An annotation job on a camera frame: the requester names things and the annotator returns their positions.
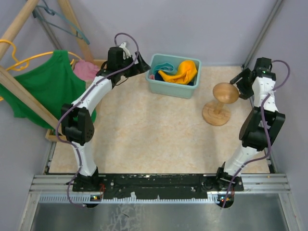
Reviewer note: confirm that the dark blue bucket hat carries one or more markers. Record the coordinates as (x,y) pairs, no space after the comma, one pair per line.
(158,77)

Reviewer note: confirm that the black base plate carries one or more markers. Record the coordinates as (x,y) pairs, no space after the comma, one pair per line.
(157,186)

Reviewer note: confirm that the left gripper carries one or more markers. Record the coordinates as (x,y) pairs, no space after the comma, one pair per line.
(137,69)

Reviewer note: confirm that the yellow hanger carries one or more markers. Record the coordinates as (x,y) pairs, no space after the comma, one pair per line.
(23,64)

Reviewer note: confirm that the wooden clothes rack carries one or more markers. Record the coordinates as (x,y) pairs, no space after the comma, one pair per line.
(8,81)

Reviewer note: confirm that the turquoise bucket hat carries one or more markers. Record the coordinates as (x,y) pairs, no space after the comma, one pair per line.
(165,67)

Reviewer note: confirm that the wooden hat stand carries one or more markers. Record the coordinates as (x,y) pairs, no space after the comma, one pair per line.
(216,113)

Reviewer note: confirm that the light teal plastic bin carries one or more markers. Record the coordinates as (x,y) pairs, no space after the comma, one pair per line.
(172,89)

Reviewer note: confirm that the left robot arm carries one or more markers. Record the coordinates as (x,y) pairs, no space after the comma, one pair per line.
(76,121)

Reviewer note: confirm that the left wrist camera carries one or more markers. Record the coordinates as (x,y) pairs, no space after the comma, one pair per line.
(126,52)

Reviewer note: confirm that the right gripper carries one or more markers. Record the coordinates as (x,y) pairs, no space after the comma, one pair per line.
(244,93)

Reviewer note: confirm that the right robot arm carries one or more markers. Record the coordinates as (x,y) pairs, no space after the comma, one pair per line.
(263,124)

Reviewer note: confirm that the green shirt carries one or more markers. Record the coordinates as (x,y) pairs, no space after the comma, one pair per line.
(53,84)

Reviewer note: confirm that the aluminium rail frame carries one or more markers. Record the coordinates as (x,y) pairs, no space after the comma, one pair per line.
(59,189)

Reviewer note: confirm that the orange bucket hat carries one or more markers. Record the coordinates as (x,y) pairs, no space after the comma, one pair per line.
(185,73)

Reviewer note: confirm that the pink cloth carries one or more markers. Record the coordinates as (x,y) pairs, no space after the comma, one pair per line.
(85,70)

